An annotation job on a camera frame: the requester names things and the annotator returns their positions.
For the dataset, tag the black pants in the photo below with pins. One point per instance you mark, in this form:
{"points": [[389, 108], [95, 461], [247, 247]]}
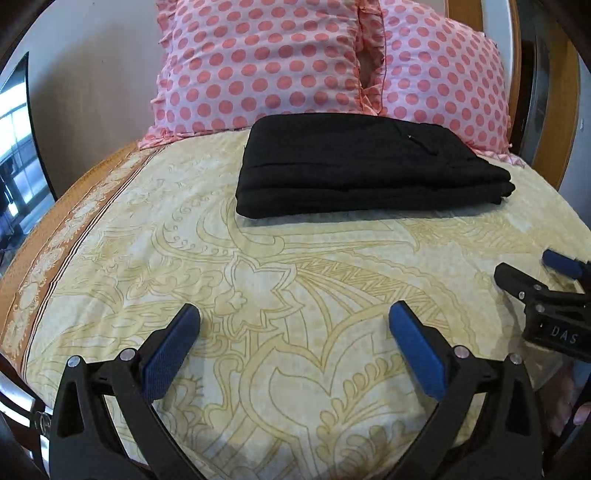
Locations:
{"points": [[331, 162]]}

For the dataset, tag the black flat television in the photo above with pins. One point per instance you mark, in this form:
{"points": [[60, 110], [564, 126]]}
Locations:
{"points": [[26, 191]]}

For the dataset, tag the pink polka-dot pillow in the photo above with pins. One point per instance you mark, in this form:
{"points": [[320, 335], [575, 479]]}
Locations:
{"points": [[227, 64], [428, 68]]}

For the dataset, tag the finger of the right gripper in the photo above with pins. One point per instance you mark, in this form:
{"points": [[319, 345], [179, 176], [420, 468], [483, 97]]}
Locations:
{"points": [[569, 267], [517, 283]]}

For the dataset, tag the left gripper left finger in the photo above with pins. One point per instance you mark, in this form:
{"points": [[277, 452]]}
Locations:
{"points": [[84, 443]]}

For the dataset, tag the wooden door frame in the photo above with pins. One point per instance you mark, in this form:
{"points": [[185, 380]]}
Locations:
{"points": [[542, 74]]}

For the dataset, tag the person's right hand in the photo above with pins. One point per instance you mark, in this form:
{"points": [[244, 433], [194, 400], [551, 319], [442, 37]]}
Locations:
{"points": [[560, 393]]}

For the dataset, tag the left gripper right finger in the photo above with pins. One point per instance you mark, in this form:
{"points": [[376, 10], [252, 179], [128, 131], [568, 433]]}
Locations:
{"points": [[485, 424]]}

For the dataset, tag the left pink polka-dot pillow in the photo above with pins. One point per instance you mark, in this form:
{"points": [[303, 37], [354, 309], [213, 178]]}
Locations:
{"points": [[227, 64]]}

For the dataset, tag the right pink polka-dot pillow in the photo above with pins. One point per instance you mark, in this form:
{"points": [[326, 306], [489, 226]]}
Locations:
{"points": [[428, 68]]}

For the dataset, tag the cream patterned bedspread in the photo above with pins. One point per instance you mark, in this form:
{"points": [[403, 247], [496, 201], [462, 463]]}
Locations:
{"points": [[295, 374]]}

